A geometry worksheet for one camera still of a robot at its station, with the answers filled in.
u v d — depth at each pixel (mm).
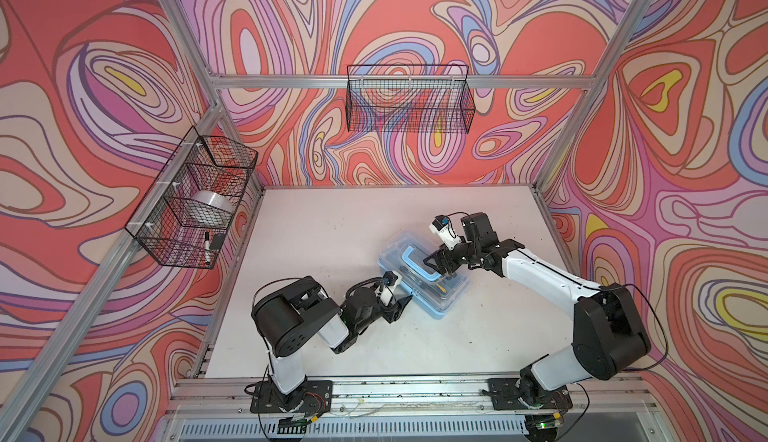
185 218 727
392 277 766
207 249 719
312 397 730
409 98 964
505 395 734
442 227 767
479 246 677
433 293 784
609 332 432
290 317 485
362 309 690
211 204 713
